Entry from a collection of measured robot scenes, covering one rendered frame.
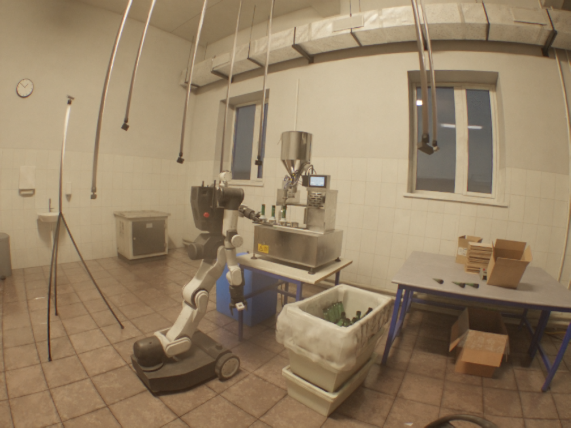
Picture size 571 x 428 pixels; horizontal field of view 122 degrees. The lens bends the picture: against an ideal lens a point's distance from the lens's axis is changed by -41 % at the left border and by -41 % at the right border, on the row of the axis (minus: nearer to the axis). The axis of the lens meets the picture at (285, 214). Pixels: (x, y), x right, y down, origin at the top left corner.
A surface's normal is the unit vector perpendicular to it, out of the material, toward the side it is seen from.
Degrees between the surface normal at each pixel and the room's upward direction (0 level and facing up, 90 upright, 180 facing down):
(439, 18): 87
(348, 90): 90
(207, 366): 90
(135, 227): 90
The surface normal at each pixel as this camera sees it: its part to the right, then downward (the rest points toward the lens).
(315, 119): -0.56, 0.04
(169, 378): 0.53, 0.11
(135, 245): 0.83, 0.11
